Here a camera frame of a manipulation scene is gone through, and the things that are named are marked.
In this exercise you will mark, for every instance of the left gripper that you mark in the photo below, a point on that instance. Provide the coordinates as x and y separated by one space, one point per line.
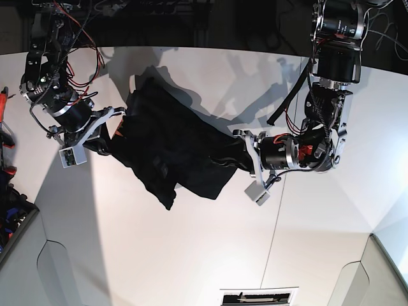
269 154

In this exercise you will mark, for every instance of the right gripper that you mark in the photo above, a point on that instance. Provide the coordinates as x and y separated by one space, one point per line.
75 120

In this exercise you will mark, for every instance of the black printed t-shirt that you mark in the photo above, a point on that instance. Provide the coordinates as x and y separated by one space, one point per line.
166 144

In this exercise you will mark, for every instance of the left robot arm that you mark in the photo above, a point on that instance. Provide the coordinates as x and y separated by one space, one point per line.
316 109

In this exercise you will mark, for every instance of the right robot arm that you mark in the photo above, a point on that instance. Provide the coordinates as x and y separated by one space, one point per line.
48 76

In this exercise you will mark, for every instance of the grey bin with clothes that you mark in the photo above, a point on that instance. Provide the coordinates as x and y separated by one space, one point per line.
15 209

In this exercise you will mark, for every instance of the white label card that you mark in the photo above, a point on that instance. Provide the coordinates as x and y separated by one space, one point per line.
268 296

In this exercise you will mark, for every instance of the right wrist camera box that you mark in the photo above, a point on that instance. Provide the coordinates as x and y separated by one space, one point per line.
72 156

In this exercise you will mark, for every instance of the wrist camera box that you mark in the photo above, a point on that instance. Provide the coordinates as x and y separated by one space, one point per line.
72 156
257 193

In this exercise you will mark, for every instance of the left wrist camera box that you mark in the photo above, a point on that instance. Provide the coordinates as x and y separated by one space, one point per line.
257 193

